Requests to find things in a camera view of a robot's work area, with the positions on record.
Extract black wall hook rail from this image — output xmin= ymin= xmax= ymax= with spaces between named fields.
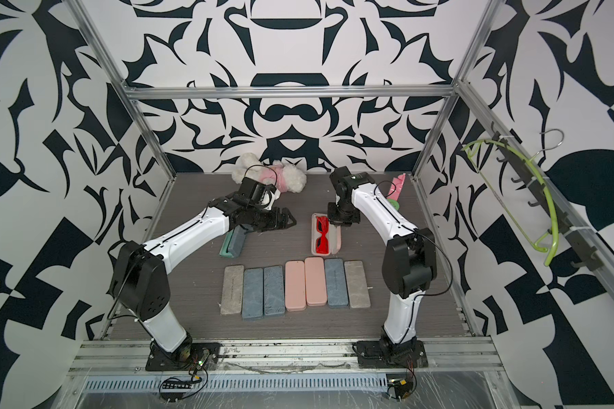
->
xmin=489 ymin=124 xmax=605 ymax=272

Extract white plush toy pink shirt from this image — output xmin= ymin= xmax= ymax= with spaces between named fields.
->
xmin=231 ymin=153 xmax=307 ymax=194

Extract grey case tortoise sunglasses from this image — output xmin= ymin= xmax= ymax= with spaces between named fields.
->
xmin=242 ymin=269 xmax=264 ymax=320

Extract pink case purple glasses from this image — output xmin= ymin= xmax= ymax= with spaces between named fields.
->
xmin=305 ymin=257 xmax=327 ymax=307

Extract pink case brown glasses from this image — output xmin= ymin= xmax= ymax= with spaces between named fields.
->
xmin=285 ymin=261 xmax=307 ymax=312

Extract beige case yellow glasses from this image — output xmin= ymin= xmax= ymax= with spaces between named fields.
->
xmin=220 ymin=265 xmax=245 ymax=315

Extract pink case red glasses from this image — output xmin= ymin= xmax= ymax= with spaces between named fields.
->
xmin=310 ymin=213 xmax=341 ymax=257

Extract grey case black sunglasses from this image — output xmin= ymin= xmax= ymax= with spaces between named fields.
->
xmin=344 ymin=261 xmax=371 ymax=308

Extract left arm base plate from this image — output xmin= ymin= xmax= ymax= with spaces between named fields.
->
xmin=145 ymin=341 xmax=222 ymax=372

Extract grey case white sunglasses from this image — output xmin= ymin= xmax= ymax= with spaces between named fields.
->
xmin=264 ymin=266 xmax=286 ymax=316

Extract grey case gold glasses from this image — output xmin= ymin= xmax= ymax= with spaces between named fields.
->
xmin=324 ymin=258 xmax=349 ymax=308

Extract pink bottle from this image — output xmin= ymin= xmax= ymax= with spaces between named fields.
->
xmin=386 ymin=173 xmax=407 ymax=201

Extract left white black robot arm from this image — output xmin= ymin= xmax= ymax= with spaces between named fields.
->
xmin=107 ymin=177 xmax=297 ymax=361

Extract black connector box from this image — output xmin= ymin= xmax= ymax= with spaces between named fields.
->
xmin=385 ymin=378 xmax=417 ymax=402

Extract black usb hub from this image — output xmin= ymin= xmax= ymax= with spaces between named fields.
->
xmin=158 ymin=377 xmax=194 ymax=403

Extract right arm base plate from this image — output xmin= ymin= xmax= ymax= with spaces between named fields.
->
xmin=352 ymin=337 xmax=429 ymax=369

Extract green clothes hanger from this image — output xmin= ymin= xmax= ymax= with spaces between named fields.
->
xmin=462 ymin=136 xmax=561 ymax=267

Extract green lidded jar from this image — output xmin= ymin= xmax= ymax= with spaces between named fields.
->
xmin=388 ymin=199 xmax=400 ymax=211

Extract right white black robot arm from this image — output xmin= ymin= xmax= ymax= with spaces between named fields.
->
xmin=327 ymin=167 xmax=438 ymax=348

